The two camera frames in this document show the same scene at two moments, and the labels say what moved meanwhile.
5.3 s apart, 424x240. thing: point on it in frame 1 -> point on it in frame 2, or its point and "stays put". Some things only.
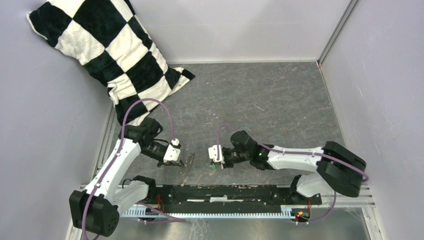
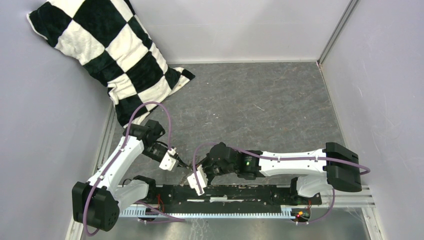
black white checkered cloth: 106,38 stays put
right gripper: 226,165 -> 204,166
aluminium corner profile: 351,6 stays put
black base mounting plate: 227,199 stays put
